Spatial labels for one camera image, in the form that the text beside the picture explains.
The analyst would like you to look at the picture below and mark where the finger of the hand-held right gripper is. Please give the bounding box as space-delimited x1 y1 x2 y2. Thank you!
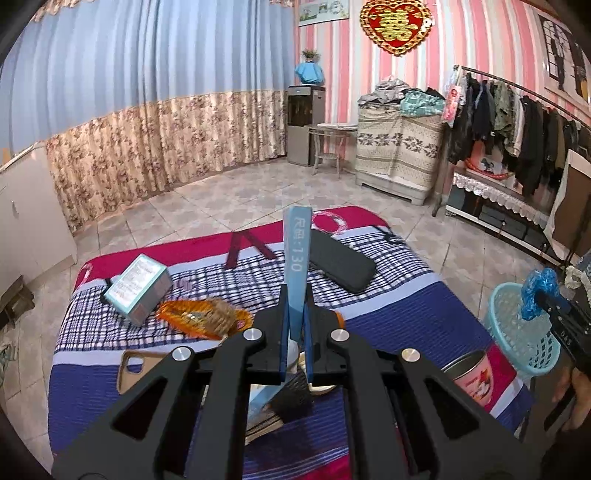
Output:
536 288 574 322

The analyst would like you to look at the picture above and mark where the metal clothes rack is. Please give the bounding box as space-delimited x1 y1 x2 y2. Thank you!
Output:
431 65 591 274

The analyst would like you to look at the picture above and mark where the teal patterned cloth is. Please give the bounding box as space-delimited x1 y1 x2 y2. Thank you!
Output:
400 90 447 117

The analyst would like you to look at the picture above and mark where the black zip case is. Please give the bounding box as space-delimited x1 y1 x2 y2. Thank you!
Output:
308 229 376 294

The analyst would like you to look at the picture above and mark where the light blue plastic basket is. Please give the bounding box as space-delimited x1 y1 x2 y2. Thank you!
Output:
488 282 562 376

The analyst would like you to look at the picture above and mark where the small wooden stool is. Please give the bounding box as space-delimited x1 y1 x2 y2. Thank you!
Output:
0 276 36 326

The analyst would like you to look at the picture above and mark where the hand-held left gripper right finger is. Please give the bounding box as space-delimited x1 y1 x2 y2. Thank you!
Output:
302 292 546 480

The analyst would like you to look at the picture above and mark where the white lace cloth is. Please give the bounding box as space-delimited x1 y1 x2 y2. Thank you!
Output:
451 168 562 219

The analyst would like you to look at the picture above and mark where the wall calendar poster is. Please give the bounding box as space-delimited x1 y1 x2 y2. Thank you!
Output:
298 0 351 27

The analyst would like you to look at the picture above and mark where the pile of grey clothes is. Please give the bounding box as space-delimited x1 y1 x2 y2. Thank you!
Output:
360 78 411 110

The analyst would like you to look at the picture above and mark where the grey water dispenser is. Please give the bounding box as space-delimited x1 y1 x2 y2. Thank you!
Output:
286 85 326 167

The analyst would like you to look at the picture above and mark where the orange snack packet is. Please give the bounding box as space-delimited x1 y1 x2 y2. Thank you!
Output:
156 300 254 341

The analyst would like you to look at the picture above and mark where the pink hanging packet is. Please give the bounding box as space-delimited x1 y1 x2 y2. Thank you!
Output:
441 69 465 124

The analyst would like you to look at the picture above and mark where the teal and grey box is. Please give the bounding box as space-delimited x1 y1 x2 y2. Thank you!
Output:
102 254 172 326

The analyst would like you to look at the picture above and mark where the blue plastic bag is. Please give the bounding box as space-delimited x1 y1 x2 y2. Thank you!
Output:
520 268 560 322

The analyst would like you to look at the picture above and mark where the black brush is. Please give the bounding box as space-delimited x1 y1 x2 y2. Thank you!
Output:
269 369 315 424

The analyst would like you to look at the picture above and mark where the framed wall picture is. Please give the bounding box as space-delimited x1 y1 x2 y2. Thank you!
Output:
537 11 591 101

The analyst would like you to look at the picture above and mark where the brown woven pad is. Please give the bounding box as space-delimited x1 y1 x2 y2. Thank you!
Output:
196 298 239 341

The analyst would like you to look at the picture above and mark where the small round side table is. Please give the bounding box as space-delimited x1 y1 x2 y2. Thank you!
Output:
305 122 359 176

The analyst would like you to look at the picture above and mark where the brown phone case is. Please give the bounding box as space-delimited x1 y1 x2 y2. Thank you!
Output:
117 349 180 396

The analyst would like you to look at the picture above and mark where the red heart wall decoration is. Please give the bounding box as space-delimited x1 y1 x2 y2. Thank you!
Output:
360 0 436 57

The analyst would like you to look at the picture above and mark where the blue covered water bottle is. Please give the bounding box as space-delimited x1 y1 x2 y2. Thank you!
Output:
295 62 324 88

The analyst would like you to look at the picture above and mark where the brown fabric panel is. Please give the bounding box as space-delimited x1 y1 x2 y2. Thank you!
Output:
544 150 591 265

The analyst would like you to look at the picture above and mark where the person's right forearm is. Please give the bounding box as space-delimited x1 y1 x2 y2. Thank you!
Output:
539 413 591 480

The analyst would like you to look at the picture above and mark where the dark low cabinet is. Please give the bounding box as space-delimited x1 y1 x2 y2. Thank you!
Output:
444 166 570 265

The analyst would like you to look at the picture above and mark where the pink tin can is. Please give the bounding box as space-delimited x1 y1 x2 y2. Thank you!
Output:
440 349 495 409

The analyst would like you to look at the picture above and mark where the white cabinet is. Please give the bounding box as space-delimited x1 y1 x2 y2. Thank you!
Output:
0 142 78 296

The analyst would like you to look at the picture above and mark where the blue and floral curtain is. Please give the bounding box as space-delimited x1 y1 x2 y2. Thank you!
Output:
0 0 297 232

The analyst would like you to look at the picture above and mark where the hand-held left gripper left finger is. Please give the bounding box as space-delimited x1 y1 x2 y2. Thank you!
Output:
51 284 290 480

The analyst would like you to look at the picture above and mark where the light blue card strip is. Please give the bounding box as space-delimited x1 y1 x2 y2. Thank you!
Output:
283 206 315 372

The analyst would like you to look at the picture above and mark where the row of hanging clothes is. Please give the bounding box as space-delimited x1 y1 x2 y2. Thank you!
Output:
447 74 591 197

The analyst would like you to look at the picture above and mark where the patterned cloth covered cabinet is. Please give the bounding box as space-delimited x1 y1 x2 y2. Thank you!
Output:
355 106 450 206

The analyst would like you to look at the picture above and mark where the person's right hand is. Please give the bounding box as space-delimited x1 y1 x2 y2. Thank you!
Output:
553 364 591 415

